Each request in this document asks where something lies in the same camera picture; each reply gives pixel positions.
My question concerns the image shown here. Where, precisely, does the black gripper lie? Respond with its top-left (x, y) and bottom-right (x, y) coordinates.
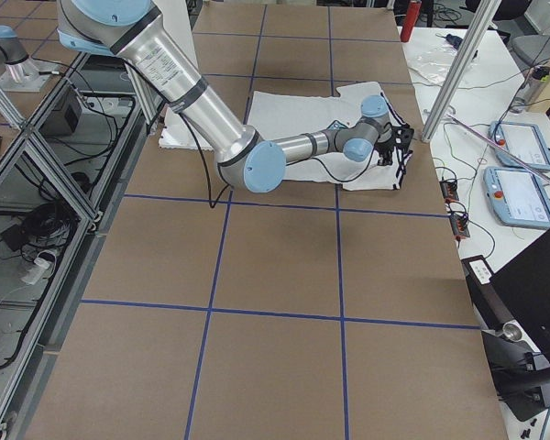
top-left (376, 135), bottom-right (394, 165)

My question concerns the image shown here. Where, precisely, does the grey cartoon print t-shirt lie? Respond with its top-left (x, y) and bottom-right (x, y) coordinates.
top-left (248, 82), bottom-right (411, 191)

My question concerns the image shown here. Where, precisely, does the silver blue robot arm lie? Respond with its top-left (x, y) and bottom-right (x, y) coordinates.
top-left (57, 1), bottom-right (398, 193)

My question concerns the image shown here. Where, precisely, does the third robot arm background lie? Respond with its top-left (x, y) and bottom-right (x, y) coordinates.
top-left (0, 25), bottom-right (59, 93)

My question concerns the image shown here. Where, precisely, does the orange grey usb hub far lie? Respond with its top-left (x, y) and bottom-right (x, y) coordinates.
top-left (439, 179), bottom-right (460, 204)

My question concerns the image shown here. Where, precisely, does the orange grey usb hub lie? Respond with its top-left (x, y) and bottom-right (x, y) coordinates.
top-left (439, 179), bottom-right (460, 204)
top-left (449, 211), bottom-right (470, 241)

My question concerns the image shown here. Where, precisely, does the orange grey usb hub near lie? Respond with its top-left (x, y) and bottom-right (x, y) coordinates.
top-left (449, 211), bottom-right (470, 241)

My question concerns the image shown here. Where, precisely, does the clear plastic bag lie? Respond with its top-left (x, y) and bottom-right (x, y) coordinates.
top-left (408, 34), bottom-right (463, 85)

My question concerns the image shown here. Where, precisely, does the blue teach pendant far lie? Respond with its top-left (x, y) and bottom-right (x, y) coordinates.
top-left (489, 121), bottom-right (550, 172)

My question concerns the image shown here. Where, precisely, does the blue teach pendant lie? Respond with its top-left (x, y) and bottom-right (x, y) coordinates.
top-left (483, 167), bottom-right (550, 230)
top-left (489, 121), bottom-right (550, 172)

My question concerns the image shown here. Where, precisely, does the blue teach pendant near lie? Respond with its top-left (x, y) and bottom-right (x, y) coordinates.
top-left (483, 167), bottom-right (550, 230)

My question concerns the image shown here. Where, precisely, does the red bottle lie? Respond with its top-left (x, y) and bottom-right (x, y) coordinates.
top-left (400, 0), bottom-right (422, 43)

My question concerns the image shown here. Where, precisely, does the black laptop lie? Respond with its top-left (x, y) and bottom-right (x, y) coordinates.
top-left (462, 228), bottom-right (550, 353)

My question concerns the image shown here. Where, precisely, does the aluminium frame post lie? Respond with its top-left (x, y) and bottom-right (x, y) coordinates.
top-left (421, 0), bottom-right (501, 143)

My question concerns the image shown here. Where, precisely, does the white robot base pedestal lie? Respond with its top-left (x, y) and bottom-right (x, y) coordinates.
top-left (159, 107), bottom-right (212, 151)

